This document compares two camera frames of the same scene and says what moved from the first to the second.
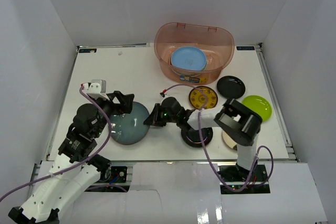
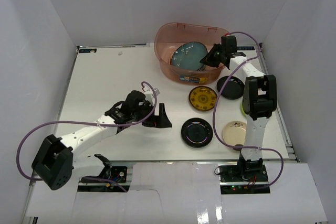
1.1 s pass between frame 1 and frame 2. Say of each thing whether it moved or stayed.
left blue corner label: stayed
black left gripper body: moved
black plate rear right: stayed
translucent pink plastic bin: stayed
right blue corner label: stayed
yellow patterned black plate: stayed
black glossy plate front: stayed
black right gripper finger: moved
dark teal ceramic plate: moved
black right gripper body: moved
